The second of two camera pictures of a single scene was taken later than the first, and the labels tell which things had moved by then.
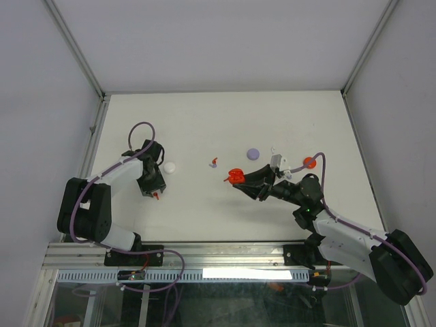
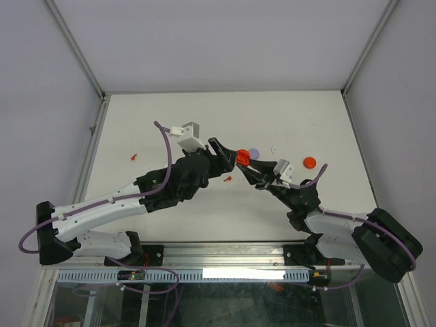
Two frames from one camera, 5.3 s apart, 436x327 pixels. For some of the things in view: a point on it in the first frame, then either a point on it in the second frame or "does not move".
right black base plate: (293, 255) does not move
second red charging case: (311, 165) does not move
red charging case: (236, 176) to (243, 157)
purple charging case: (253, 154) does not move
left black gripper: (159, 184) to (225, 161)
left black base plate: (115, 259) does not move
